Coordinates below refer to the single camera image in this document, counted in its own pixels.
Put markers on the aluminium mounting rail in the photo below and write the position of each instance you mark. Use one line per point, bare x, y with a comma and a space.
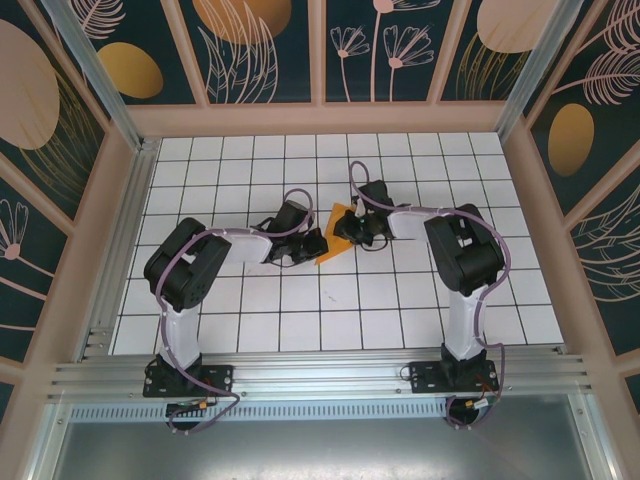
320, 372

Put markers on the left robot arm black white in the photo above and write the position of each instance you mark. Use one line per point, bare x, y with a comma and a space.
185, 265

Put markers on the aluminium corner post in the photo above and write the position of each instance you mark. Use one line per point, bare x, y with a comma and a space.
100, 85
535, 65

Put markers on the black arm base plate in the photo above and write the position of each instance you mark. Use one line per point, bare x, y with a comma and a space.
220, 380
425, 377

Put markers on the aluminium side rail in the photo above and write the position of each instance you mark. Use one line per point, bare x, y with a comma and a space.
125, 240

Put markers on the grey metal sheet panel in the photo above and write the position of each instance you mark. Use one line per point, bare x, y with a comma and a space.
320, 450

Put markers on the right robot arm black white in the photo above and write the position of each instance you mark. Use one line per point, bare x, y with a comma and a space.
465, 250

